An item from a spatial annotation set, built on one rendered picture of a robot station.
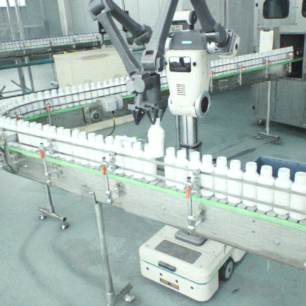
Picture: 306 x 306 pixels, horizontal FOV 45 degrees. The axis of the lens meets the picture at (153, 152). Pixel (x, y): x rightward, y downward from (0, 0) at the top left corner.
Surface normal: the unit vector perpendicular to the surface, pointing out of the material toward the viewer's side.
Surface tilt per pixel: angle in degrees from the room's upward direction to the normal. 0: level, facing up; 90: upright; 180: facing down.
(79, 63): 90
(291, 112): 91
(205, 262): 0
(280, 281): 0
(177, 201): 90
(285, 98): 90
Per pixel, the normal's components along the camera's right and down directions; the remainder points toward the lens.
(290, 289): -0.07, -0.93
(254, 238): -0.59, 0.33
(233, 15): 0.58, 0.26
